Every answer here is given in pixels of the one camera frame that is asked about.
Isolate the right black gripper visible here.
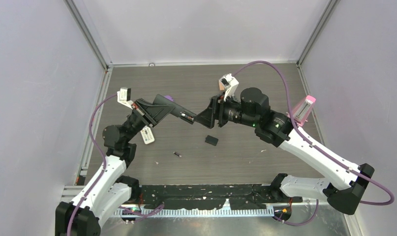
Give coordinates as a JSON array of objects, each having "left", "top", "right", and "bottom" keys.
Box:
[{"left": 194, "top": 91, "right": 258, "bottom": 129}]

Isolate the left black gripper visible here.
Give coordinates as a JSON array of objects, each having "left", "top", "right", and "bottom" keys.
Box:
[{"left": 122, "top": 98, "right": 175, "bottom": 144}]

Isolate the black battery cover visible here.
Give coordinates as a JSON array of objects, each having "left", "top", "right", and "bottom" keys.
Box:
[{"left": 205, "top": 135, "right": 219, "bottom": 146}]

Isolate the beige remote control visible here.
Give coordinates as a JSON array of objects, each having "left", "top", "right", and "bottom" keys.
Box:
[{"left": 140, "top": 126, "right": 155, "bottom": 145}]

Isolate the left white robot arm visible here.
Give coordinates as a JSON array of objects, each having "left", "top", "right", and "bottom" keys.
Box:
[{"left": 54, "top": 90, "right": 176, "bottom": 236}]

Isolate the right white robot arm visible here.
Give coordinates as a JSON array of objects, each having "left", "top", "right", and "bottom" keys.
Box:
[{"left": 194, "top": 88, "right": 374, "bottom": 215}]

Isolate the purple plastic toy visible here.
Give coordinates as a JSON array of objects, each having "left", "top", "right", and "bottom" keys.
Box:
[{"left": 165, "top": 95, "right": 174, "bottom": 101}]

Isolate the pink metronome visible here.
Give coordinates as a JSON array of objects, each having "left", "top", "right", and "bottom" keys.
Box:
[{"left": 286, "top": 95, "right": 316, "bottom": 127}]

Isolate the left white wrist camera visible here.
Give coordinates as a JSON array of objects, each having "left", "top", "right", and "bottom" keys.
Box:
[{"left": 117, "top": 87, "right": 133, "bottom": 109}]

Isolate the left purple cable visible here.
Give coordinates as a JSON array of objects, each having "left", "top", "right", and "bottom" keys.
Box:
[{"left": 66, "top": 94, "right": 119, "bottom": 236}]

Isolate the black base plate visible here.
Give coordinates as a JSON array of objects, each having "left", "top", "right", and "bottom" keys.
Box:
[{"left": 141, "top": 184, "right": 302, "bottom": 210}]

